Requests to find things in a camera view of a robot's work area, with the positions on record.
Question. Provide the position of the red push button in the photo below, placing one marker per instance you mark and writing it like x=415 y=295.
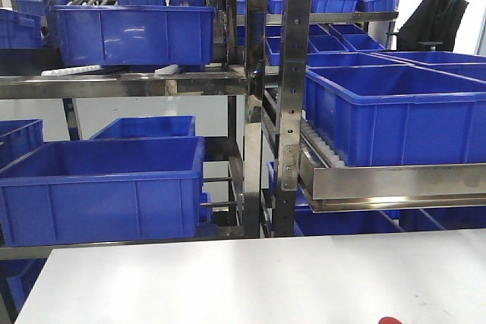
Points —
x=389 y=320

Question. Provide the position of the steel shelving rack left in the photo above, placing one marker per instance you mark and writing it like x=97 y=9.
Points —
x=224 y=80

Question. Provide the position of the blue bin behind lower left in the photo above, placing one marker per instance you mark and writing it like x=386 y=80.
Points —
x=148 y=127

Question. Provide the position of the large blue bin lower left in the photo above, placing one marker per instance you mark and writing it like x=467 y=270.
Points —
x=87 y=191

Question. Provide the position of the large blue bin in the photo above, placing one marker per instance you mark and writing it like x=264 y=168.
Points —
x=87 y=191
x=111 y=35

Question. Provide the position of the large blue bin right shelf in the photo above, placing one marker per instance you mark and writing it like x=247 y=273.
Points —
x=397 y=115

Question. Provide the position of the large blue bin upper left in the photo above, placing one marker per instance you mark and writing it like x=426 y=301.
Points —
x=111 y=35

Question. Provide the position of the black jacket on chair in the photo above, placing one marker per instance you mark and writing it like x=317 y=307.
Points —
x=435 y=21

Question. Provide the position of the blue bin far left edge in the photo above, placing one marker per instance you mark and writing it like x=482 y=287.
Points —
x=20 y=137

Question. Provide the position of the blue bin edge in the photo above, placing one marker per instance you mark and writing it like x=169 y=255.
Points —
x=20 y=137
x=20 y=30

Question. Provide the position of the blue bin upper left edge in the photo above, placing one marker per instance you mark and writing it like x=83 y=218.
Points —
x=20 y=30

